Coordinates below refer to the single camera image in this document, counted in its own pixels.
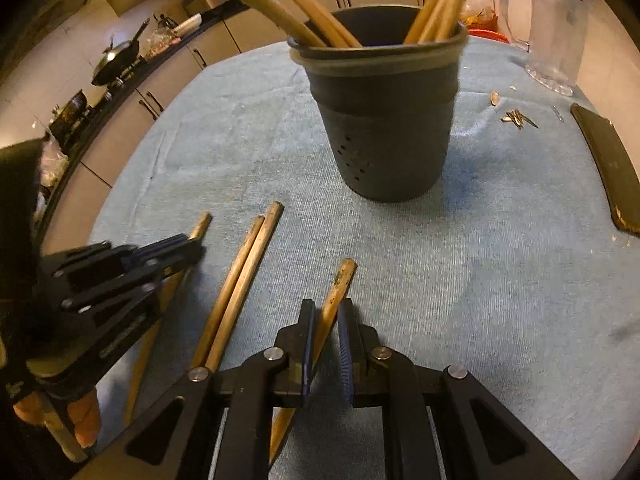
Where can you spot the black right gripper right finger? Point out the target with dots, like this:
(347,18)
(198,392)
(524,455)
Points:
(437,424)

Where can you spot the black smartphone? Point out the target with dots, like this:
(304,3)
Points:
(620,180)

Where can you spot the beige lower kitchen cabinets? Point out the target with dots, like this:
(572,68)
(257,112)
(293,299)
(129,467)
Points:
(107,143)

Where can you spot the clear glass pitcher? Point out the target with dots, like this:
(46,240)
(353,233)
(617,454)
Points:
(556,42)

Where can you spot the red plastic bowl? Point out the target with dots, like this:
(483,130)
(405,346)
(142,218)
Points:
(488,34)

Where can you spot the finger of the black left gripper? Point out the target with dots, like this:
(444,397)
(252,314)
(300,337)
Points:
(152,272)
(91,265)

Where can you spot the dark pot on stove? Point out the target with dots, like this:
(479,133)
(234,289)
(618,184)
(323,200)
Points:
(63,117)

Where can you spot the white dish on counter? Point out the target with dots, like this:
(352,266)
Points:
(188,26)

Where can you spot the left hand holding gripper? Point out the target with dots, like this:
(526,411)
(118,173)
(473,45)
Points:
(82,416)

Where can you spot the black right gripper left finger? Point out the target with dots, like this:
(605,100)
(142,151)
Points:
(215,425)

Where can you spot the black wok on stove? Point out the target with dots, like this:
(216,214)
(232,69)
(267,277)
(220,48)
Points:
(116,59)

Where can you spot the light blue towel mat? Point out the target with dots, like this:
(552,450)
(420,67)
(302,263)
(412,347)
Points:
(510,266)

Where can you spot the plastic bag on counter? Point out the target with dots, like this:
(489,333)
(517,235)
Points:
(477,13)

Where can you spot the dark round utensil holder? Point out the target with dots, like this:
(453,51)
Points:
(387,106)

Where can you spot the worn wooden chopstick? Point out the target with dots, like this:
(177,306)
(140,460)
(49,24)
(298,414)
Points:
(343,279)

